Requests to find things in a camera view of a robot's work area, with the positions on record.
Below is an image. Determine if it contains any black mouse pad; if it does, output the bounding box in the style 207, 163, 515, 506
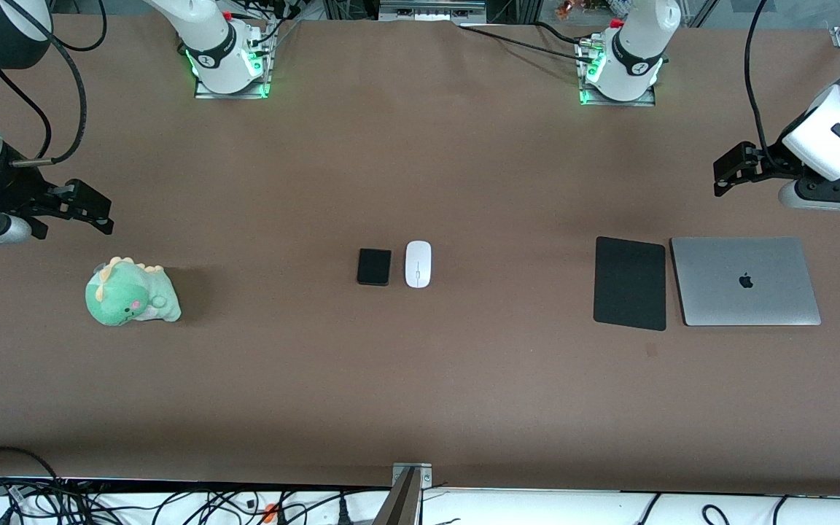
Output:
593, 236, 667, 332

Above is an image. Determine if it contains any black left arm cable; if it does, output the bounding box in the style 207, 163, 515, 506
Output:
745, 0, 793, 170

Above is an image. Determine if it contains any black floor cable loop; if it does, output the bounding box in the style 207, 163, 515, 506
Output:
0, 446, 65, 483

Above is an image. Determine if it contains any black cable across table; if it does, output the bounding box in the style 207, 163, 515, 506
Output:
455, 22, 597, 66

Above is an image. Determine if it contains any white computer mouse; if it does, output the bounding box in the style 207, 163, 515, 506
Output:
405, 241, 432, 289

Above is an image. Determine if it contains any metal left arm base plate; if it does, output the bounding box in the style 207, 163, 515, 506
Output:
577, 36, 658, 107

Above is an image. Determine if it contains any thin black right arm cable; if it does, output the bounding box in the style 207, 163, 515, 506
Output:
0, 68, 53, 160

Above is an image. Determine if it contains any black smartphone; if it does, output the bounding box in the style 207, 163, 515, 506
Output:
357, 248, 393, 287

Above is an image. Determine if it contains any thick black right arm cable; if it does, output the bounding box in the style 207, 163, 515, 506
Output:
0, 0, 88, 167

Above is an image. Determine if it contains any silver closed laptop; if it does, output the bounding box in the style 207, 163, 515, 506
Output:
670, 236, 823, 327

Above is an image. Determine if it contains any green dinosaur plush toy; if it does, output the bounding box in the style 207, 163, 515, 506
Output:
85, 256, 182, 327

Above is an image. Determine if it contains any metal table edge bracket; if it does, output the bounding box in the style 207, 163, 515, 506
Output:
392, 462, 433, 489

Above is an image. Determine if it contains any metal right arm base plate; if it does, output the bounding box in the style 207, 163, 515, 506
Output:
194, 20, 275, 100

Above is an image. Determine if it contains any aluminium profile post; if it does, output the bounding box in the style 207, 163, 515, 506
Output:
375, 467, 421, 525

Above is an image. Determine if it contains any grey aluminium frame bar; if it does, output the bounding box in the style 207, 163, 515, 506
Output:
378, 0, 488, 23

